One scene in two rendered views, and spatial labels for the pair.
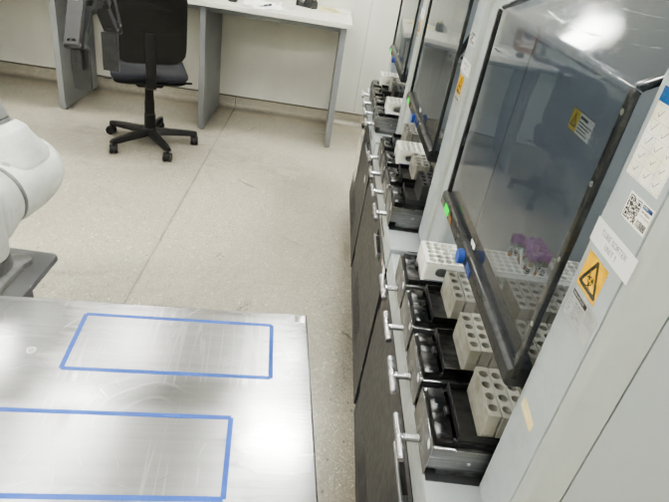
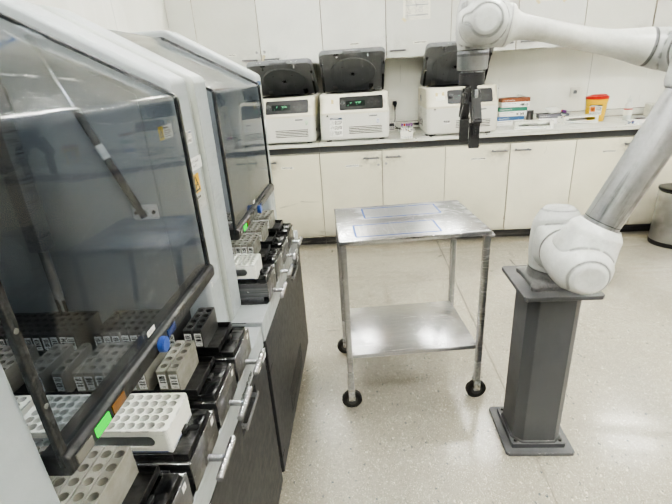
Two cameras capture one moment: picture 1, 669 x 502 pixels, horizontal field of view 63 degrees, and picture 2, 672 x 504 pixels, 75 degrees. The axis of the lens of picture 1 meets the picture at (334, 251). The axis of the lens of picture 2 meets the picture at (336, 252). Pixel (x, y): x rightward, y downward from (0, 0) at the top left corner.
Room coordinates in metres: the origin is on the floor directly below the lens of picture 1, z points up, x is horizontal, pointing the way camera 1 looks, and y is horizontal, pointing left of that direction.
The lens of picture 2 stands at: (2.44, 0.25, 1.43)
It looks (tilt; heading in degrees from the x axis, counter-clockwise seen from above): 22 degrees down; 188
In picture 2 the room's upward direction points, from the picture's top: 4 degrees counter-clockwise
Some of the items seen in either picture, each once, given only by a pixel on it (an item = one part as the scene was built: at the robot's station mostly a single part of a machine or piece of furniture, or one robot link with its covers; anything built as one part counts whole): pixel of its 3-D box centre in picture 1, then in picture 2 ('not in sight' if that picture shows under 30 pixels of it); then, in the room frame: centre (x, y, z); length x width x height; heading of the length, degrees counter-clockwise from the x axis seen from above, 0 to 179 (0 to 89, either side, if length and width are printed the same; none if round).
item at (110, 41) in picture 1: (111, 52); (473, 136); (1.06, 0.49, 1.22); 0.03 x 0.01 x 0.07; 94
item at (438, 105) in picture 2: not in sight; (456, 87); (-1.54, 0.76, 1.25); 0.62 x 0.56 x 0.69; 4
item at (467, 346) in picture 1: (466, 343); (262, 232); (0.84, -0.28, 0.85); 0.12 x 0.02 x 0.06; 4
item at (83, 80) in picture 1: (82, 69); (463, 130); (0.92, 0.48, 1.22); 0.03 x 0.01 x 0.07; 94
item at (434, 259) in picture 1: (480, 269); (216, 269); (1.15, -0.36, 0.83); 0.30 x 0.10 x 0.06; 94
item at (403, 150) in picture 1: (437, 158); (105, 424); (1.86, -0.30, 0.83); 0.30 x 0.10 x 0.06; 94
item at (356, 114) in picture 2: not in sight; (353, 94); (-1.48, -0.09, 1.24); 0.62 x 0.56 x 0.69; 5
